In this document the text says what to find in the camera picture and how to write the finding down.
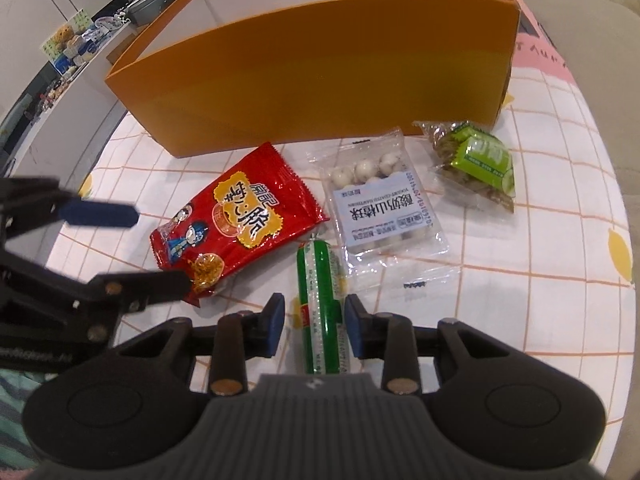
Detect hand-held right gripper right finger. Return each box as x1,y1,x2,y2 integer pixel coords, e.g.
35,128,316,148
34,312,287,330
344,292,506,396

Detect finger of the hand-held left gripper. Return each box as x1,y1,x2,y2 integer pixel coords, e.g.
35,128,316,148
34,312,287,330
0,245,195,347
0,176,142,242

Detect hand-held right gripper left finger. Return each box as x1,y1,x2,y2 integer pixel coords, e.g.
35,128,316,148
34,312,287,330
160,292,287,396

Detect green sausage stick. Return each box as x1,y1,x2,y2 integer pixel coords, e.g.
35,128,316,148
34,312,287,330
296,239,354,376

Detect red snack bag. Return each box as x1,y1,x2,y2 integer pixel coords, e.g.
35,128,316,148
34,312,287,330
150,141,330,309

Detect orange cardboard box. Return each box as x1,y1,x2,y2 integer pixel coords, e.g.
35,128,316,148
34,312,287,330
104,0,522,159

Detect teal striped cloth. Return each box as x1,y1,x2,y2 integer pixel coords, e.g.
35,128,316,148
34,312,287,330
0,367,46,480

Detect white counter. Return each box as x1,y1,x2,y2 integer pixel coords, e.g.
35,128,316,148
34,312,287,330
0,10,146,201

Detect clear packet of white balls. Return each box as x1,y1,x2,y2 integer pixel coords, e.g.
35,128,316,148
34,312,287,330
306,127,462,293

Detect cluster of small toys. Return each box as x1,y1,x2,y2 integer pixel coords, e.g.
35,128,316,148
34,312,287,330
35,80,69,111

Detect checked lemon print tablecloth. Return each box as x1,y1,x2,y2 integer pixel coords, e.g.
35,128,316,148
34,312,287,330
42,2,632,480

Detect green nut packet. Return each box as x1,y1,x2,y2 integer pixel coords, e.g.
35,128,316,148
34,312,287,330
412,120,517,215

